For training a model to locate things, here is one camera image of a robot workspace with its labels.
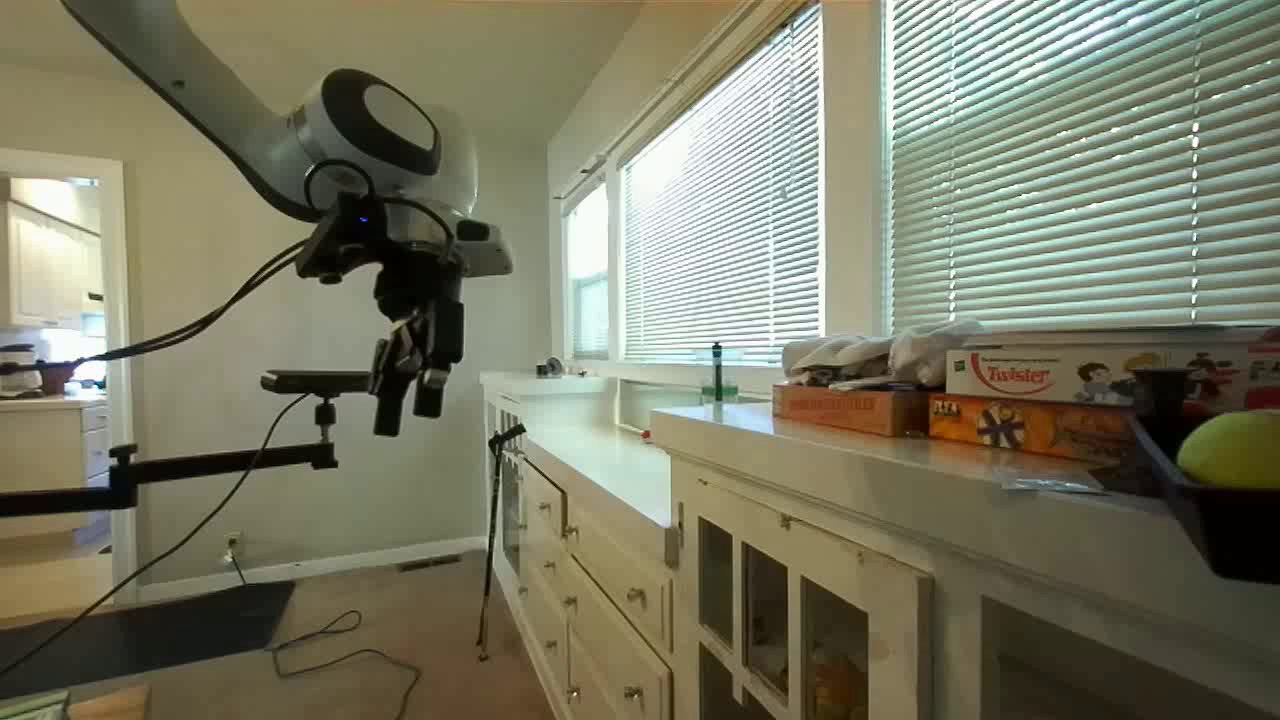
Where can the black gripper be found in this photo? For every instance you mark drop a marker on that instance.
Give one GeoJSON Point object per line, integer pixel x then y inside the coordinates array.
{"type": "Point", "coordinates": [422, 300]}

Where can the clear plastic cup green band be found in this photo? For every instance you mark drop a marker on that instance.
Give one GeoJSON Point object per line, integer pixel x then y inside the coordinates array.
{"type": "Point", "coordinates": [720, 381]}

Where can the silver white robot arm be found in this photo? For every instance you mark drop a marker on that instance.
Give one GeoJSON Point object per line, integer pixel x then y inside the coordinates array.
{"type": "Point", "coordinates": [200, 83]}

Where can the white printed game box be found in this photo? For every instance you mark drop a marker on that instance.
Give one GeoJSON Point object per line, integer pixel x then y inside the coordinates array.
{"type": "Point", "coordinates": [1066, 374]}

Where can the small dark sill object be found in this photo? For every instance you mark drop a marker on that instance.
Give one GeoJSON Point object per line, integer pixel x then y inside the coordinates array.
{"type": "Point", "coordinates": [551, 364]}

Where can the black thin stand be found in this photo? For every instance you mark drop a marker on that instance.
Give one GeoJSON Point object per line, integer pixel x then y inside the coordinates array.
{"type": "Point", "coordinates": [494, 535]}

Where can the low white drawer cabinet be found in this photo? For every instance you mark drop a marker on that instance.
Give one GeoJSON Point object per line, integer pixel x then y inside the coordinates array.
{"type": "Point", "coordinates": [600, 535]}

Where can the dark kitchen bowl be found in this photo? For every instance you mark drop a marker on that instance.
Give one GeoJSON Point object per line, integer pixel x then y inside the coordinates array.
{"type": "Point", "coordinates": [57, 379]}

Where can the narrow white window blinds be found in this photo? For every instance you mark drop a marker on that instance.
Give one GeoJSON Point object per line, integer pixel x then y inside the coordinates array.
{"type": "Point", "coordinates": [725, 203]}

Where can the black floor mat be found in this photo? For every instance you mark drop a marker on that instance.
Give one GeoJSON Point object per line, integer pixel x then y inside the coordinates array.
{"type": "Point", "coordinates": [135, 637]}

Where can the wooden table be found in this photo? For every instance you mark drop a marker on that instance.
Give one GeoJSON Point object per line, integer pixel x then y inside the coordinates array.
{"type": "Point", "coordinates": [105, 704]}

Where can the tall white glass-door cabinet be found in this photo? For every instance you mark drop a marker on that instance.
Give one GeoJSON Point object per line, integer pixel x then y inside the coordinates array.
{"type": "Point", "coordinates": [864, 494]}

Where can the wide white window blinds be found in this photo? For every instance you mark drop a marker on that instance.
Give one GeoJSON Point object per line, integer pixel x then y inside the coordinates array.
{"type": "Point", "coordinates": [1083, 162]}

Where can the black tray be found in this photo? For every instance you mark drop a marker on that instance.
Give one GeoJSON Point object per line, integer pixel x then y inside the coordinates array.
{"type": "Point", "coordinates": [1223, 527]}

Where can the yellow-green ball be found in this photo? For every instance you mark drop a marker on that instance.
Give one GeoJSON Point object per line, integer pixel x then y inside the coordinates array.
{"type": "Point", "coordinates": [1233, 451]}

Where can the black stereo camera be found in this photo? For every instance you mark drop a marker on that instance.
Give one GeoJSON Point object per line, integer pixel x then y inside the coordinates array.
{"type": "Point", "coordinates": [312, 381]}

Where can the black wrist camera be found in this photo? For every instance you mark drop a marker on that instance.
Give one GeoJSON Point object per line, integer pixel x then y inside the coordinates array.
{"type": "Point", "coordinates": [343, 240]}

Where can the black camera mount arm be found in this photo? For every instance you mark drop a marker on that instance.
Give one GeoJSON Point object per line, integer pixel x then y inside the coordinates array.
{"type": "Point", "coordinates": [200, 464]}

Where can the cream kitchen wall cabinet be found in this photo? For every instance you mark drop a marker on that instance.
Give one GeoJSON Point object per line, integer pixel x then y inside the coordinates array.
{"type": "Point", "coordinates": [53, 260]}

